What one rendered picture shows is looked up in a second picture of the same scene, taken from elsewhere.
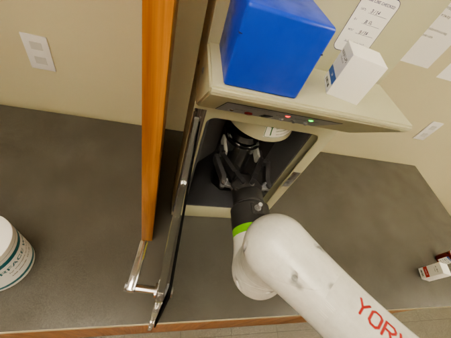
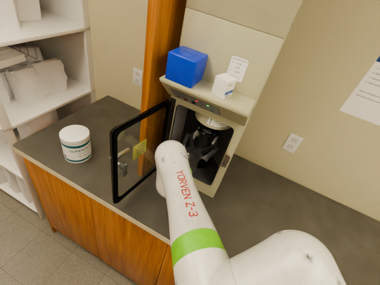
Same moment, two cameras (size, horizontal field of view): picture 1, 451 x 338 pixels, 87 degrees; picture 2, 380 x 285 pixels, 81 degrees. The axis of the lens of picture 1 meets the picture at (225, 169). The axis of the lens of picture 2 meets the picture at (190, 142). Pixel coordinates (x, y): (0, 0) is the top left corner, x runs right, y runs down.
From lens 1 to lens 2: 0.56 m
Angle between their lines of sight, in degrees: 29
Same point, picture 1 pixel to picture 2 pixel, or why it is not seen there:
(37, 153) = (115, 120)
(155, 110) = (146, 86)
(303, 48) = (187, 67)
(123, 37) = not seen: hidden behind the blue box
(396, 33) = (253, 74)
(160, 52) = (148, 65)
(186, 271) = (149, 198)
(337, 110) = (207, 96)
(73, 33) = not seen: hidden behind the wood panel
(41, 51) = (138, 76)
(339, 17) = (224, 64)
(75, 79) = not seen: hidden behind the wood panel
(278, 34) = (178, 61)
